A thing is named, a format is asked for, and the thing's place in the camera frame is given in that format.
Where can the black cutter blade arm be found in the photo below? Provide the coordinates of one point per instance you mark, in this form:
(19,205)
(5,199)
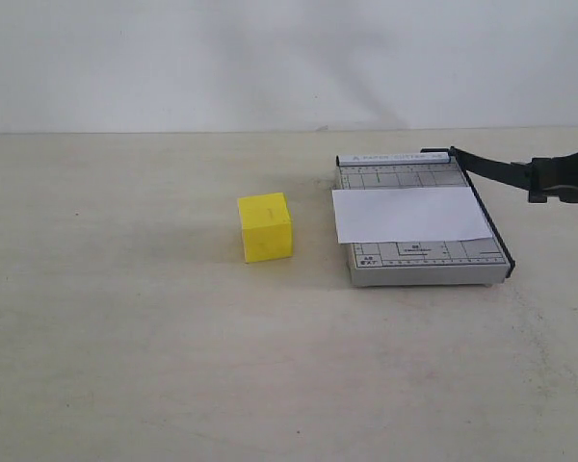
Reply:
(517,175)

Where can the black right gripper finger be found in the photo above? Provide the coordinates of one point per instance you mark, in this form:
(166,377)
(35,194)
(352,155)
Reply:
(555,177)

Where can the white paper sheet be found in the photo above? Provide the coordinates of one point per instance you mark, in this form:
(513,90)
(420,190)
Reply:
(408,215)

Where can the grey paper cutter base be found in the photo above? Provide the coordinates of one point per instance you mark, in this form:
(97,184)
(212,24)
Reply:
(484,261)

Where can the yellow foam cube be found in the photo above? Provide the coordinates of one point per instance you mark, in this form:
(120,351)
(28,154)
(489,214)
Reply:
(267,227)

